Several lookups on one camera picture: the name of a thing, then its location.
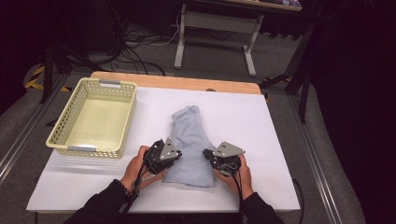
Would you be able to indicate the white framed desk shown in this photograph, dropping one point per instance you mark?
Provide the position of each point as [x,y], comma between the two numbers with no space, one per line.
[218,23]

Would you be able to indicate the person's left hand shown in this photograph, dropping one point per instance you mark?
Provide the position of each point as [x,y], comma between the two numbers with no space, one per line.
[135,174]

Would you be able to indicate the white table mat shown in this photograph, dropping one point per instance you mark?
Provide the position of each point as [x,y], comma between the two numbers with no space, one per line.
[249,118]

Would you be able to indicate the aluminium floor rail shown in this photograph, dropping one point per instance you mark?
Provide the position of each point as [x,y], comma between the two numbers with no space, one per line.
[25,130]
[314,161]

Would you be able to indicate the light grey tank top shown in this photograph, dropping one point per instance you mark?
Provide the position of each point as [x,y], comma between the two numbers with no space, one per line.
[190,137]

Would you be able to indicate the black metal stand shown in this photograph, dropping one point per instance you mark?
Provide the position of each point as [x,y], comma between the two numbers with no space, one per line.
[48,74]
[303,93]

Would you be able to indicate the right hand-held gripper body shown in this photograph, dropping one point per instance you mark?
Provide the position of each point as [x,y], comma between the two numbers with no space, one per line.
[229,150]

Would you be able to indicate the person's right hand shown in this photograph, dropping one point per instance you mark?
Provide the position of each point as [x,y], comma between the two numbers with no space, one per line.
[244,183]

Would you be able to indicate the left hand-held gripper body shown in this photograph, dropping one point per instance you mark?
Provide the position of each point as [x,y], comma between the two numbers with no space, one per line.
[168,151]

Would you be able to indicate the pale yellow perforated plastic basket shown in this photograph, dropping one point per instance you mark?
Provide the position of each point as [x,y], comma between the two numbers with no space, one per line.
[99,121]

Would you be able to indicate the yellow black floor tape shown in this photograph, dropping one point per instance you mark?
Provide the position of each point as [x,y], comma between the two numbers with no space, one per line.
[32,81]

